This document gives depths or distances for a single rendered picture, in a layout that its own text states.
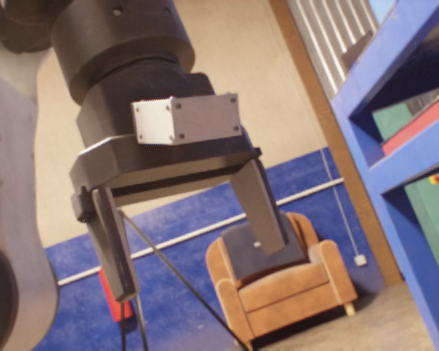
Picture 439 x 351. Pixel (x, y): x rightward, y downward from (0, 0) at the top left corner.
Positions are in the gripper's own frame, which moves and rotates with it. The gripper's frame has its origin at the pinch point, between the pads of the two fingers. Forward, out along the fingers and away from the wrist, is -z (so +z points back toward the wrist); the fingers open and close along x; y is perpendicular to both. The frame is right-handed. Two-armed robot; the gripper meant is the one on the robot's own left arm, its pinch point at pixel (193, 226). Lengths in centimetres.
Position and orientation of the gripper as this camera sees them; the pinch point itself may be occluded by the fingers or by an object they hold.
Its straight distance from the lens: 34.0
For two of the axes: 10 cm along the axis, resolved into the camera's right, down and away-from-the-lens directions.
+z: -3.7, -8.9, 2.7
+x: -8.1, 1.7, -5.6
